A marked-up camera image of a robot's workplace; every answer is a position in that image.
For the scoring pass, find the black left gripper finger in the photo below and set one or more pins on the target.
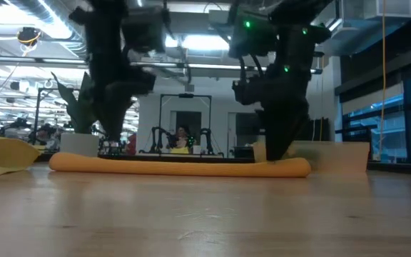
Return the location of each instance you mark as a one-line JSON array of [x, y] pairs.
[[114, 114]]

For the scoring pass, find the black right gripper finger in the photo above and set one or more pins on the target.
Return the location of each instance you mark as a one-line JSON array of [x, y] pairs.
[[284, 132]]

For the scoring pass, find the orange microfiber towel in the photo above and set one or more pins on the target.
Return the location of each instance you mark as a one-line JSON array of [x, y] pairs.
[[177, 167]]

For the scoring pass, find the yellow microfiber towel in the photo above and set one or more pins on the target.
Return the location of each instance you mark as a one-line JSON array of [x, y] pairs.
[[2, 155]]

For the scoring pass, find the background black robot arm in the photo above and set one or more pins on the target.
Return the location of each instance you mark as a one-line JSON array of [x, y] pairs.
[[207, 141], [159, 139]]

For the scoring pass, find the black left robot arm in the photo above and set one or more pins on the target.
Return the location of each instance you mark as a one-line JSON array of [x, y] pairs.
[[100, 21]]

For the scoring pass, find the orange basket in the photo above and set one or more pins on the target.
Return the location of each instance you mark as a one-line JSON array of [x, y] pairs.
[[334, 155]]

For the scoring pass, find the black monitor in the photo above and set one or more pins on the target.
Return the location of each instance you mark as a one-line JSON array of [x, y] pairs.
[[319, 130], [248, 123]]

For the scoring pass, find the green artificial plant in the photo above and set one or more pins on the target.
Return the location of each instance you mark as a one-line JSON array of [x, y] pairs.
[[78, 110]]

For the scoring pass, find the black bin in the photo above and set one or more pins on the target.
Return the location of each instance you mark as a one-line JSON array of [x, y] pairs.
[[244, 151]]

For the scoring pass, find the white plant pot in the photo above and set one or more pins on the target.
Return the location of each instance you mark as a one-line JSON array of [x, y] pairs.
[[78, 144]]

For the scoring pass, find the person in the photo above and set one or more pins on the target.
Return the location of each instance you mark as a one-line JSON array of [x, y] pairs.
[[181, 137]]

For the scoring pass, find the background work table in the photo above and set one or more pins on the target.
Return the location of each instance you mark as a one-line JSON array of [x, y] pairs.
[[198, 157]]

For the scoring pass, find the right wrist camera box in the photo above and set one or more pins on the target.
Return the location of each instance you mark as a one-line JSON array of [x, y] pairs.
[[252, 35]]

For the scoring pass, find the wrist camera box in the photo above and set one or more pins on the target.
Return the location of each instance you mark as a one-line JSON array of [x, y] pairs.
[[252, 35], [145, 28]]

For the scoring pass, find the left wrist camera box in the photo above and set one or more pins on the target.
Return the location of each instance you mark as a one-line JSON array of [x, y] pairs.
[[145, 28]]

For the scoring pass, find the background black station frame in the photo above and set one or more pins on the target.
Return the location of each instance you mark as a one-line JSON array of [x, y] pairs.
[[186, 95]]

